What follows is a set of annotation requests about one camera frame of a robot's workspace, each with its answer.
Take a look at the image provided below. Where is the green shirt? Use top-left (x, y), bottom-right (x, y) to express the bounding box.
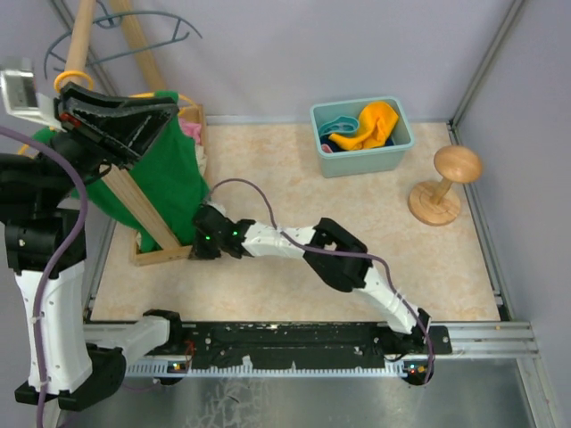
top-left (31, 89), bottom-right (211, 253)

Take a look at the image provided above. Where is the orange bucket hat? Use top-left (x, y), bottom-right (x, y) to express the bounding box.
top-left (328, 101), bottom-right (400, 151)

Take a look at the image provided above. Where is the turquoise bucket hat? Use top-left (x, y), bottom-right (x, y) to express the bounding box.
top-left (318, 116), bottom-right (360, 137)

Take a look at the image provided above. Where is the grey-blue hanger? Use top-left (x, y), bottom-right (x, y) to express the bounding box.
top-left (43, 8), bottom-right (203, 81)

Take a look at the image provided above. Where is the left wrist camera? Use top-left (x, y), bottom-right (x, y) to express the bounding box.
top-left (1, 57), bottom-right (58, 128)

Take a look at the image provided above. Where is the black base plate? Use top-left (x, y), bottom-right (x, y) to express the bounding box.
top-left (150, 322), bottom-right (451, 370)

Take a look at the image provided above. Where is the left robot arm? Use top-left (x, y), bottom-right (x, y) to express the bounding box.
top-left (1, 83), bottom-right (186, 412)

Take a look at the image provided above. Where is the wooden hat stand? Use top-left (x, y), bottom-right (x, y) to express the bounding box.
top-left (408, 145), bottom-right (484, 226)

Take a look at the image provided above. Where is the dark blue bucket hat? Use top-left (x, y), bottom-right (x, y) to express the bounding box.
top-left (319, 136), bottom-right (395, 153)

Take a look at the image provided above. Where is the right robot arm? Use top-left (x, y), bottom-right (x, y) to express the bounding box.
top-left (191, 203), bottom-right (434, 353)

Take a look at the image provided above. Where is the aluminium rail frame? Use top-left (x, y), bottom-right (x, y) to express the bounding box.
top-left (53, 320), bottom-right (536, 380)

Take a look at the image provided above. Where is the wooden clothes rack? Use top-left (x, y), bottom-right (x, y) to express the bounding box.
top-left (54, 0), bottom-right (192, 266)

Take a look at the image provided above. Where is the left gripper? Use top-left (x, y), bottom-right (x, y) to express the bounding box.
top-left (34, 78), bottom-right (179, 207)

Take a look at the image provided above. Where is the light teal plastic bin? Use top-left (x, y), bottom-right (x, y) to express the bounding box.
top-left (310, 96), bottom-right (415, 178)

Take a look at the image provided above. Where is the yellow hanger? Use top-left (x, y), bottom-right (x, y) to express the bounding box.
top-left (7, 75), bottom-right (185, 161)

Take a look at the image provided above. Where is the pink cloth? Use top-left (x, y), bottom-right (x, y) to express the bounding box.
top-left (178, 118), bottom-right (203, 145)

